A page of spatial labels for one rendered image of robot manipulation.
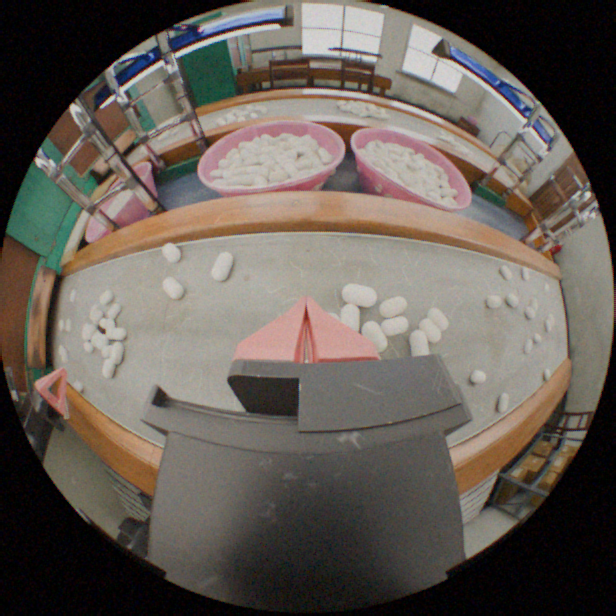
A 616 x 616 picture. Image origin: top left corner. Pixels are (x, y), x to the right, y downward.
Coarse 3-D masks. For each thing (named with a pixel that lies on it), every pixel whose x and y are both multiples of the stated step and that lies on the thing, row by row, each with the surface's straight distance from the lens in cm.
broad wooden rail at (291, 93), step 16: (240, 96) 97; (256, 96) 88; (272, 96) 85; (288, 96) 84; (304, 96) 84; (320, 96) 84; (336, 96) 85; (352, 96) 86; (368, 96) 95; (208, 112) 92; (416, 112) 96; (448, 128) 104; (480, 144) 121
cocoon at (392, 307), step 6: (390, 300) 21; (396, 300) 21; (402, 300) 21; (384, 306) 20; (390, 306) 20; (396, 306) 21; (402, 306) 21; (384, 312) 20; (390, 312) 20; (396, 312) 21; (402, 312) 22
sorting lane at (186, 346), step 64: (128, 256) 40; (192, 256) 28; (256, 256) 23; (320, 256) 22; (384, 256) 25; (448, 256) 31; (64, 320) 71; (128, 320) 34; (192, 320) 24; (256, 320) 21; (448, 320) 27; (512, 320) 43; (128, 384) 34; (192, 384) 24; (512, 384) 44
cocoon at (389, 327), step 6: (396, 318) 21; (402, 318) 21; (384, 324) 20; (390, 324) 20; (396, 324) 20; (402, 324) 21; (384, 330) 20; (390, 330) 20; (396, 330) 20; (402, 330) 21
